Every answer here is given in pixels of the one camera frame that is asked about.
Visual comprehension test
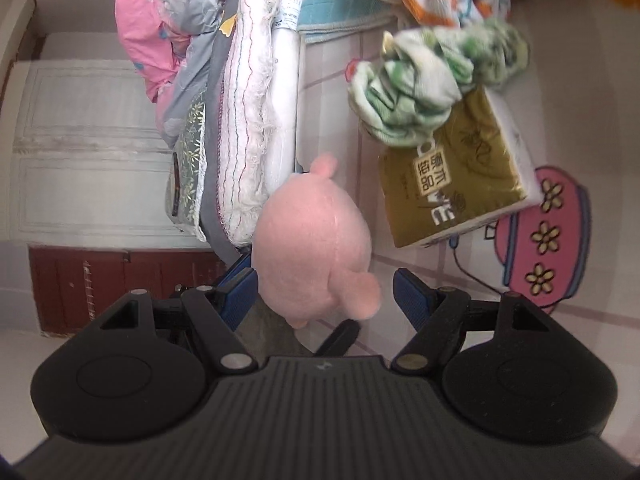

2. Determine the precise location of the red-brown wooden cabinet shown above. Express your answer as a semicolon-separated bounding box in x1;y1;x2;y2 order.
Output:
27;244;236;338

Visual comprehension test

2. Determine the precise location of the green and white cloth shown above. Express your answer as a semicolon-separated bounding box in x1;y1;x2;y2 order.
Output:
346;19;531;150

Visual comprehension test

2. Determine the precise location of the teal towel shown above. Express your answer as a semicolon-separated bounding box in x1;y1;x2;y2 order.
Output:
297;0;401;45

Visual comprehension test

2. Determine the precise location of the plaid floral bed sheet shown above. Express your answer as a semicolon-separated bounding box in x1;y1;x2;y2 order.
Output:
295;0;640;356

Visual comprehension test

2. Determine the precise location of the pink plush toy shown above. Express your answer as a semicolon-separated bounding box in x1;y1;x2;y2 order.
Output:
250;154;383;330

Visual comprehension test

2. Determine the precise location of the gold tissue pack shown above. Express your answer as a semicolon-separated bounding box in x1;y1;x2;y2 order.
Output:
377;85;548;250

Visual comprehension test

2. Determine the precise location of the white wardrobe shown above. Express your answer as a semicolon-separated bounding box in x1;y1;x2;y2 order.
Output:
0;30;201;251

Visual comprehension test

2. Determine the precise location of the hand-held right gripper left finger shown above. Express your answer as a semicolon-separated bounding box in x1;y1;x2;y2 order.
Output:
100;255;258;373

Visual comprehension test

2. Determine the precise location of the grey floral bed sheet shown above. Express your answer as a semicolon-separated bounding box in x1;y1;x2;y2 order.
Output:
165;0;261;261

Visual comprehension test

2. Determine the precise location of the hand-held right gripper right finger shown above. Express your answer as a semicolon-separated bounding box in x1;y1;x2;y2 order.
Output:
390;268;548;375

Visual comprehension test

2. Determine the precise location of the pink and grey quilt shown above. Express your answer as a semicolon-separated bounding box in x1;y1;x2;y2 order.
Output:
114;0;251;148

